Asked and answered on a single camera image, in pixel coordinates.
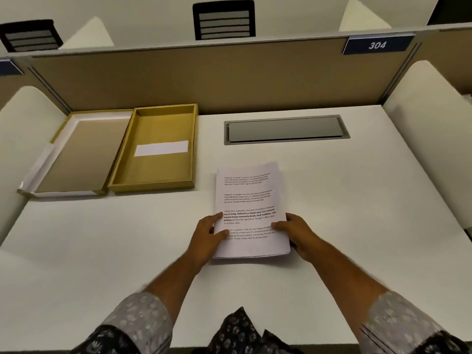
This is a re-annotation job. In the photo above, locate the person's left hand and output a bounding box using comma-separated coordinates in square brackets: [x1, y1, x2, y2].
[187, 213, 230, 272]

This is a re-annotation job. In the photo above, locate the white rounded side divider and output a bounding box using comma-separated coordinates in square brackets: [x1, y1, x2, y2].
[382, 60, 472, 230]

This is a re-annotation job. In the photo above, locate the stack of printed white papers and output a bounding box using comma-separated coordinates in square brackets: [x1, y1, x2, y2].
[213, 161, 292, 259]

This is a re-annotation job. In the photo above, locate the grey desk cable hatch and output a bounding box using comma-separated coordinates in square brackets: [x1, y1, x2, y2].
[223, 114, 351, 146]

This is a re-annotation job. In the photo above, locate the white paper label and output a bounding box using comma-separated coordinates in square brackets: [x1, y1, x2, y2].
[133, 140, 190, 158]

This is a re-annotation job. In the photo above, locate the gold and white box lid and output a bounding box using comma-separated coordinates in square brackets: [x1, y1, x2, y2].
[16, 109, 134, 198]

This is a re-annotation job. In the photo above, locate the person's right forearm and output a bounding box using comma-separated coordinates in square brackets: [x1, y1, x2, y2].
[309, 239, 472, 354]

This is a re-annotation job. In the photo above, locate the person's left forearm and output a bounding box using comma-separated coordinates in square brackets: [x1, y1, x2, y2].
[72, 252, 208, 354]

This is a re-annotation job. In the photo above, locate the beige desk partition panel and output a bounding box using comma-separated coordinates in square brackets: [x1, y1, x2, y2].
[0, 23, 472, 115]

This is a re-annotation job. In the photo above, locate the black slatted chair back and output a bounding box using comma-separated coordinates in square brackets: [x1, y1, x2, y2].
[192, 0, 256, 41]
[0, 19, 64, 53]

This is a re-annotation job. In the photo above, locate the person's right hand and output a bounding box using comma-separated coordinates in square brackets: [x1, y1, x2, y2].
[272, 213, 321, 263]

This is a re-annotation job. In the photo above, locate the blue desk number sign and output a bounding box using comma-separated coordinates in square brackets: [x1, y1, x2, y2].
[0, 58, 24, 76]
[342, 32, 416, 56]

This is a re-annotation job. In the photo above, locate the dark floral patterned shirt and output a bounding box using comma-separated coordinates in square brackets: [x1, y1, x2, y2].
[206, 307, 306, 354]

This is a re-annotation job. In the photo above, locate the gold cardboard box tray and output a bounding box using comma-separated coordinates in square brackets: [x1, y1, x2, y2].
[107, 103, 199, 194]

